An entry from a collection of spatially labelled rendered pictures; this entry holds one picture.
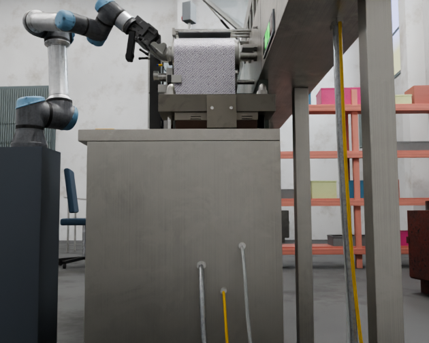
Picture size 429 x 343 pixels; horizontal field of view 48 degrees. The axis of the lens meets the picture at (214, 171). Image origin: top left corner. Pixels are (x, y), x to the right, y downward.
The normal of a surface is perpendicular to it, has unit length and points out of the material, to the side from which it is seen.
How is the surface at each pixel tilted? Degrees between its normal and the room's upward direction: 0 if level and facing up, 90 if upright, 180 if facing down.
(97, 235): 90
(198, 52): 90
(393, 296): 90
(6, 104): 90
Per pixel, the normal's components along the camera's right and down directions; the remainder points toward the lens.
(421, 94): -0.05, -0.08
